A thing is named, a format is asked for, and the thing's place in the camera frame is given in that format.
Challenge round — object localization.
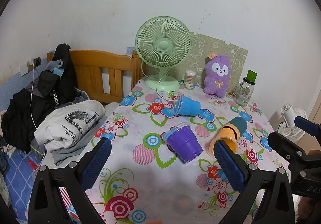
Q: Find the white charging cable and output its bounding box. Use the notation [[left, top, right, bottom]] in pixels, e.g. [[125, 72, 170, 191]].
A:
[[28, 62, 48, 172]]

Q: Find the grey folded garment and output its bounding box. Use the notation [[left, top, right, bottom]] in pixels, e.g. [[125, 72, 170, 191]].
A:
[[52, 139, 101, 166]]

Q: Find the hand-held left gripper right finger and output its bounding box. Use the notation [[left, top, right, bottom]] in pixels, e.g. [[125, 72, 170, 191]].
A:
[[213, 139, 296, 224]]

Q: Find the white standing fan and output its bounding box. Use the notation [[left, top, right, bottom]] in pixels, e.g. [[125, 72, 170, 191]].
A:
[[278, 103, 309, 145]]

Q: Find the white fan cable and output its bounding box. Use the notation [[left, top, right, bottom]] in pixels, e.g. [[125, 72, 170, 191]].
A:
[[155, 71, 179, 104]]

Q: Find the purple plastic cup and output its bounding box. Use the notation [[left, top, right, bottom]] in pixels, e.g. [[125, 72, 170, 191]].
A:
[[163, 125, 203, 164]]

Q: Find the cotton swab jar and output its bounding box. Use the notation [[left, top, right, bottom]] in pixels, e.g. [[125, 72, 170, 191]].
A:
[[185, 70, 197, 86]]

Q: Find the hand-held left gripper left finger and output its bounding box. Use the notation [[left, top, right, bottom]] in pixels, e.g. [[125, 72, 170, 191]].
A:
[[27, 137, 112, 224]]

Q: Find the black bag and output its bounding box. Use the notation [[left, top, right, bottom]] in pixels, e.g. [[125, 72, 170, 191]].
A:
[[38, 44, 77, 109]]

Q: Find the blue plastic cup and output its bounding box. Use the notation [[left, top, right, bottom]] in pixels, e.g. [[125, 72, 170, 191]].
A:
[[173, 95, 201, 117]]

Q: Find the black clothing pile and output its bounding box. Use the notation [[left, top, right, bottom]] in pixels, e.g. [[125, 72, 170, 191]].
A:
[[1, 88, 56, 152]]

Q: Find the blue checked bedsheet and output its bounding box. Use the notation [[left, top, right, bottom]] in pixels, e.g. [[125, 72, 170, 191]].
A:
[[0, 144, 52, 217]]

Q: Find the wall socket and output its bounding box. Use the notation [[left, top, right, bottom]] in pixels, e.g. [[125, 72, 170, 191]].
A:
[[20, 57, 42, 76]]

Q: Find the green desk fan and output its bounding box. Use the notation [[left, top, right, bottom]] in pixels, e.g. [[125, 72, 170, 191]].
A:
[[135, 16, 193, 92]]

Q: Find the floral tablecloth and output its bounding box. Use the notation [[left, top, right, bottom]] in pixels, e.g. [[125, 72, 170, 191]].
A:
[[59, 80, 291, 224]]

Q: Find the blue denim garment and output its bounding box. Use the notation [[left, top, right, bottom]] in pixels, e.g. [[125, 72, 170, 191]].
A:
[[44, 60, 66, 76]]

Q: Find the wooden bed headboard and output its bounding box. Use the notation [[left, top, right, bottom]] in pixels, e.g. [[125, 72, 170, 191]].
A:
[[46, 50, 146, 104]]

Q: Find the glass bottle with green lid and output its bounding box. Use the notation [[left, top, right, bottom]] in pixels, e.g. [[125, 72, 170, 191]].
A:
[[232, 70, 259, 106]]

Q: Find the white printed folded shirt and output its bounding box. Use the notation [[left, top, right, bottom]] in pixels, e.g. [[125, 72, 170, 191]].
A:
[[34, 100, 106, 153]]

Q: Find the green patterned foam mat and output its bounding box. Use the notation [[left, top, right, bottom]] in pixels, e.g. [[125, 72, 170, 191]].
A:
[[176, 31, 249, 94]]

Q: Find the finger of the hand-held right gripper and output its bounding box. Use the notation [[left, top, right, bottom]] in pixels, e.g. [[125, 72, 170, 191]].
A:
[[267, 131, 313, 173], [294, 116, 321, 137]]

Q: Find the orange and teal cup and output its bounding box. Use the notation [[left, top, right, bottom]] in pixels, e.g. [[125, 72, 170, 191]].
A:
[[209, 117, 248, 155]]

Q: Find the purple plush toy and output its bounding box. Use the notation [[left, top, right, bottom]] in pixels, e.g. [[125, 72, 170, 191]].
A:
[[203, 54, 232, 96]]

